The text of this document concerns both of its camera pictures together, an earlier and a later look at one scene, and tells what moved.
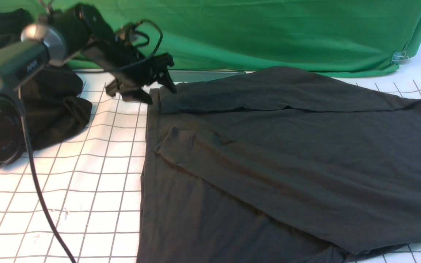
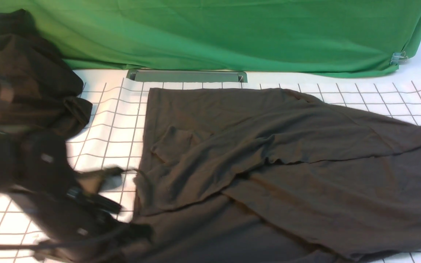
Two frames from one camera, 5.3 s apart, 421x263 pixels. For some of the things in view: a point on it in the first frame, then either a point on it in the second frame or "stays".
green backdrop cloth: x=341 y=37 stays
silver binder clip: x=399 y=57 stays
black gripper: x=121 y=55 -> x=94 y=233
